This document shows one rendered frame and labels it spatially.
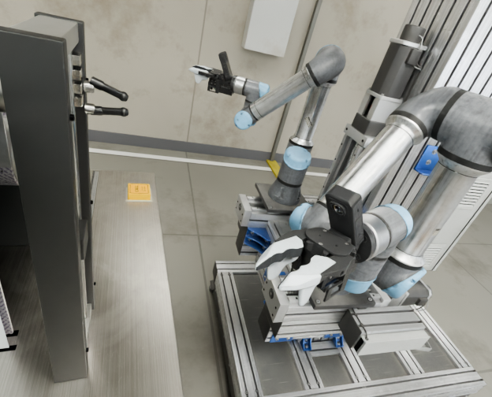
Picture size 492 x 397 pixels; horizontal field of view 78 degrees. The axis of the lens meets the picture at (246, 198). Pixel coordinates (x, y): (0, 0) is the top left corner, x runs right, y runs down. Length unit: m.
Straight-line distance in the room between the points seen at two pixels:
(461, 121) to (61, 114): 0.71
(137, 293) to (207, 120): 2.88
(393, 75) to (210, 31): 2.46
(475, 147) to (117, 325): 0.82
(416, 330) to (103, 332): 0.99
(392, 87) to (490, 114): 0.36
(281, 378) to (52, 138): 1.37
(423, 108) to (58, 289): 0.76
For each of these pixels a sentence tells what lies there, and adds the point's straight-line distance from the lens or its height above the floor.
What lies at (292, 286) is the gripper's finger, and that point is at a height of 1.24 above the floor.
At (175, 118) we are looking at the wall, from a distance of 3.47.
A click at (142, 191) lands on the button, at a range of 1.07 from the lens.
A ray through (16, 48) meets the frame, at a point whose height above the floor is 1.43.
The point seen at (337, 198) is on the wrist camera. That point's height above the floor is 1.31.
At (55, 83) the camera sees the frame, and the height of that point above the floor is 1.40.
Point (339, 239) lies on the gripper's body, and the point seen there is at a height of 1.25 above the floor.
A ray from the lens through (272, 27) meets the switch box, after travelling 3.28.
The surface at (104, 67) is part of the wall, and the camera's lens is 3.38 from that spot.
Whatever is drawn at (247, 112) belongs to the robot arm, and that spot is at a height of 1.15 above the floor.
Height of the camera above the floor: 1.50
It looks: 31 degrees down
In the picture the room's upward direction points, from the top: 15 degrees clockwise
